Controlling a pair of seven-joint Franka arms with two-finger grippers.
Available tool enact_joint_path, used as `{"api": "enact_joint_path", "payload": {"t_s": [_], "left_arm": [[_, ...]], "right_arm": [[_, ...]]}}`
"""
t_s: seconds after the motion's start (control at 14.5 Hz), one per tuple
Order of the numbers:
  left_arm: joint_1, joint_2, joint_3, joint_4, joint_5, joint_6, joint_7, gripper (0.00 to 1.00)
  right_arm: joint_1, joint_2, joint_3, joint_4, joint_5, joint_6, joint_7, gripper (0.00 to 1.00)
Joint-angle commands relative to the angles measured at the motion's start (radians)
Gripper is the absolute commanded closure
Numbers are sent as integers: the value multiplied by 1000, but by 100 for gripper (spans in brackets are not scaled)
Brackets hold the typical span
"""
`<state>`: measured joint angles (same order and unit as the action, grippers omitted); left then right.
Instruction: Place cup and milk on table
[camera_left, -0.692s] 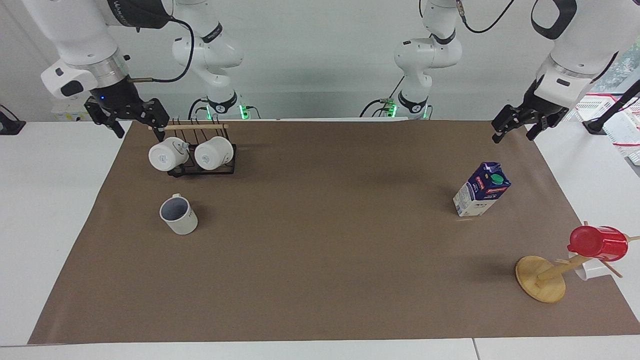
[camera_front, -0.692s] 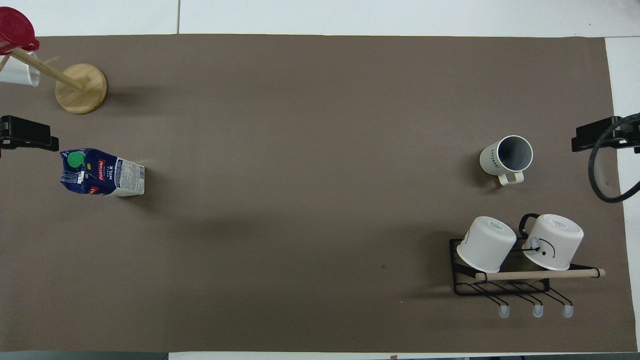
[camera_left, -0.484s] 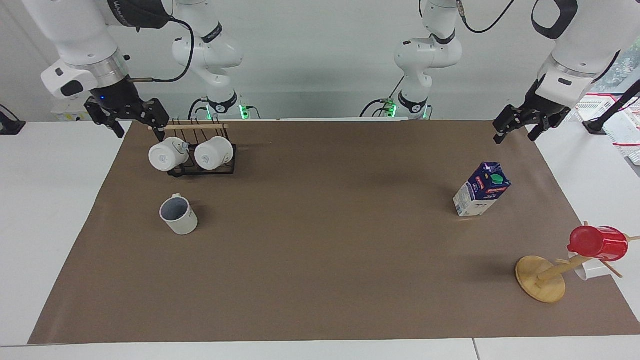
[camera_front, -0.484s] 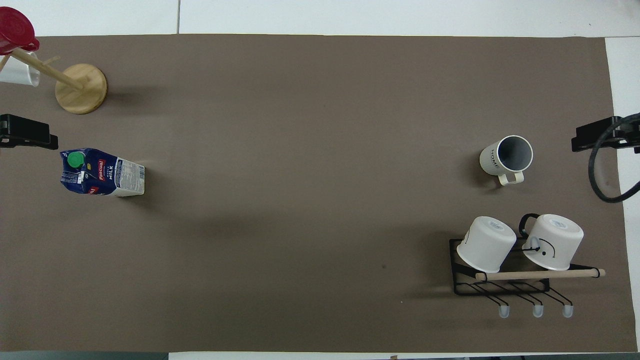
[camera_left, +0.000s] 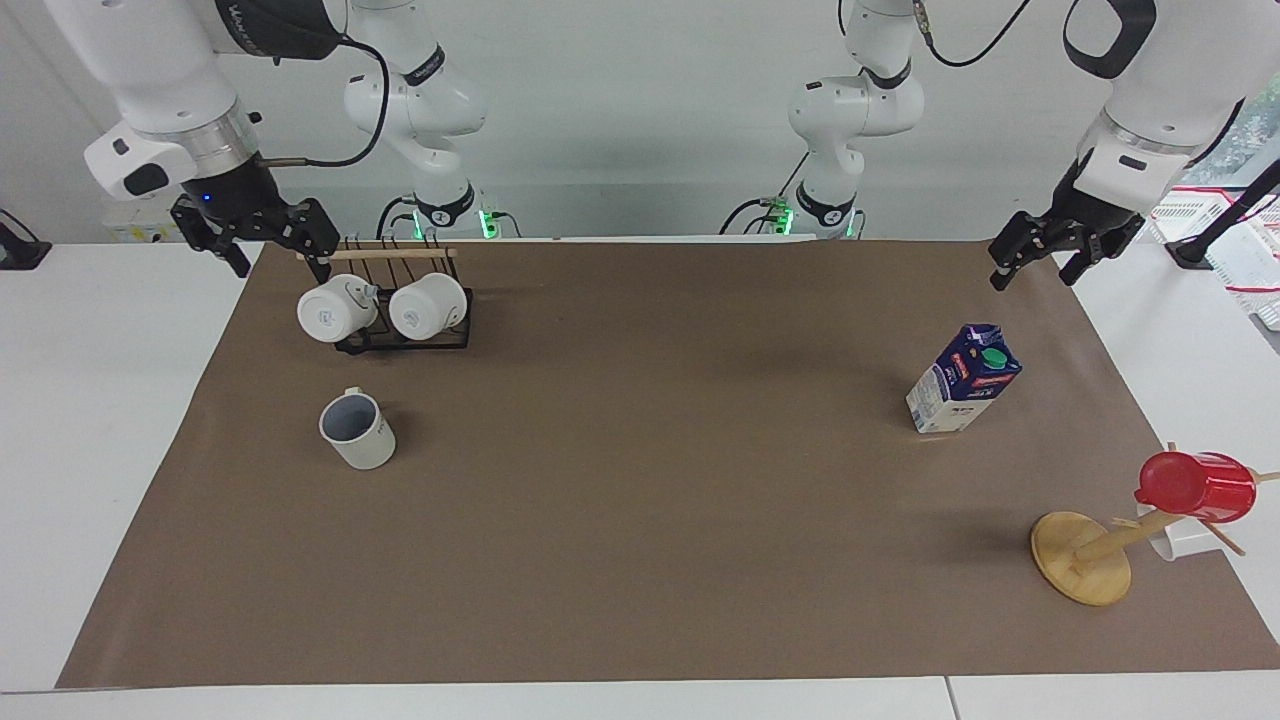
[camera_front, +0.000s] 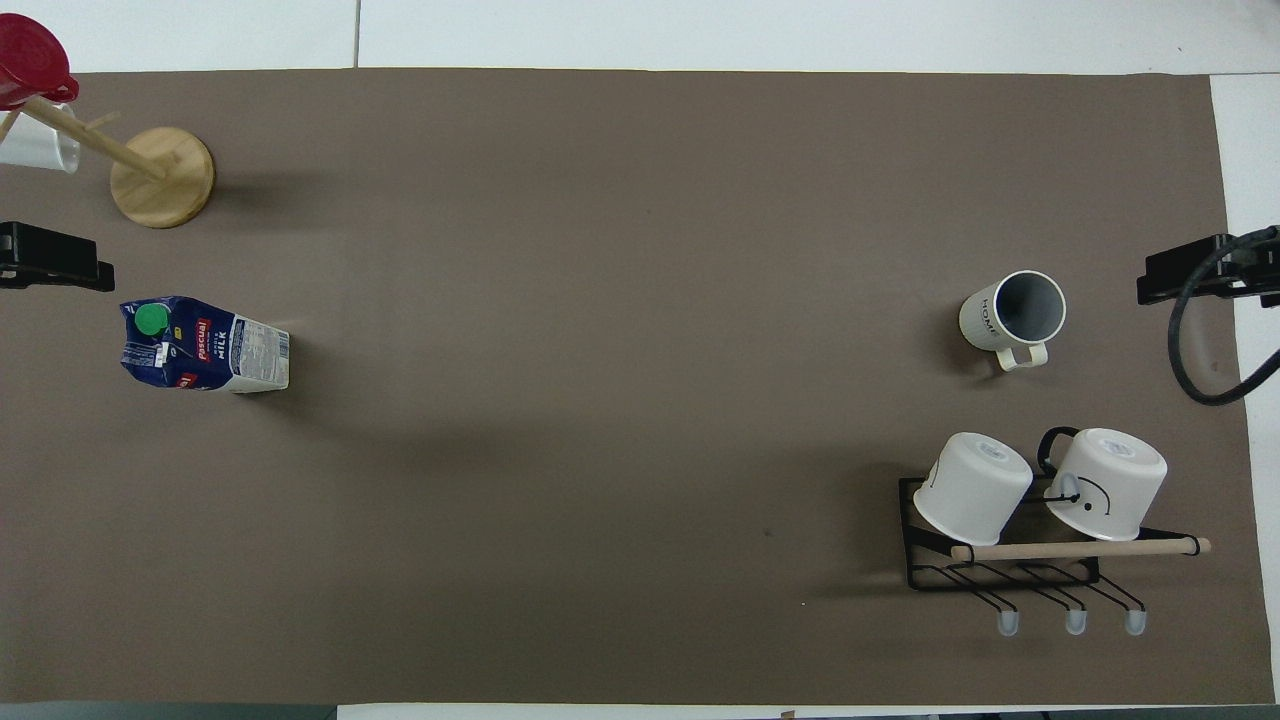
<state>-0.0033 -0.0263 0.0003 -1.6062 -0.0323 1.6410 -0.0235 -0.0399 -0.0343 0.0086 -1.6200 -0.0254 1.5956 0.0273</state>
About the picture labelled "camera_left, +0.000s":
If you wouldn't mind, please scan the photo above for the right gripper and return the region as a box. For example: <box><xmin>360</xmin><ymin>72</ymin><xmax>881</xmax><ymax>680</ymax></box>
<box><xmin>169</xmin><ymin>157</ymin><xmax>342</xmax><ymax>285</ymax></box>

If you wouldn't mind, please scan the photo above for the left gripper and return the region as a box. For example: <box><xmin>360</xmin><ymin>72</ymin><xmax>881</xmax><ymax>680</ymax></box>
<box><xmin>987</xmin><ymin>159</ymin><xmax>1147</xmax><ymax>293</ymax></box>

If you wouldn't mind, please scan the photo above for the blue and white milk carton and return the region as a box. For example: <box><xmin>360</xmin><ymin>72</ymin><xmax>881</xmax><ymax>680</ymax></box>
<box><xmin>905</xmin><ymin>323</ymin><xmax>1024</xmax><ymax>436</ymax></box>

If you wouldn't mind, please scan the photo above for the red cup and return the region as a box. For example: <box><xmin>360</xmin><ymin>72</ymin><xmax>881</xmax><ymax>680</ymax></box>
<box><xmin>1133</xmin><ymin>450</ymin><xmax>1258</xmax><ymax>525</ymax></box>

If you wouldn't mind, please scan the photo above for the white cup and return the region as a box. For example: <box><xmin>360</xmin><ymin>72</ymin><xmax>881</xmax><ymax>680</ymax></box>
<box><xmin>1148</xmin><ymin>504</ymin><xmax>1227</xmax><ymax>563</ymax></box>

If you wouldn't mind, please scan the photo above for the black stand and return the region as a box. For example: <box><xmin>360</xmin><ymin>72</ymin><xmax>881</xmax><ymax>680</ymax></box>
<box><xmin>1164</xmin><ymin>158</ymin><xmax>1280</xmax><ymax>271</ymax></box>

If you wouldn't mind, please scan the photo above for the white plastic basket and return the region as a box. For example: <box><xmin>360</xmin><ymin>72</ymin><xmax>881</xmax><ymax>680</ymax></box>
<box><xmin>1148</xmin><ymin>184</ymin><xmax>1280</xmax><ymax>333</ymax></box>

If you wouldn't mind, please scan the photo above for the white mug with grey inside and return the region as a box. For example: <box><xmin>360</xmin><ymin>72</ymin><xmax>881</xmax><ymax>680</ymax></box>
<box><xmin>318</xmin><ymin>387</ymin><xmax>398</xmax><ymax>471</ymax></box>

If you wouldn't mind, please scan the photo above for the wooden mug tree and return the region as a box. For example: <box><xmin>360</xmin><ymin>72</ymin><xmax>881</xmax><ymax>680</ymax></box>
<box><xmin>1030</xmin><ymin>440</ymin><xmax>1280</xmax><ymax>608</ymax></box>

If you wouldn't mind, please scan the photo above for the black cable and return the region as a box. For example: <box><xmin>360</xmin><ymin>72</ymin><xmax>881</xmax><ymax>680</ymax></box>
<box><xmin>258</xmin><ymin>34</ymin><xmax>391</xmax><ymax>169</ymax></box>
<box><xmin>376</xmin><ymin>193</ymin><xmax>423</xmax><ymax>242</ymax></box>
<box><xmin>912</xmin><ymin>0</ymin><xmax>1033</xmax><ymax>69</ymax></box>
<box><xmin>719</xmin><ymin>150</ymin><xmax>813</xmax><ymax>237</ymax></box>

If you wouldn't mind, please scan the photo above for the black wire mug rack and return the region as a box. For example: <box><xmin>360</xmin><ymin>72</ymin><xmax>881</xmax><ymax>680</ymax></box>
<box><xmin>296</xmin><ymin>234</ymin><xmax>474</xmax><ymax>355</ymax></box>

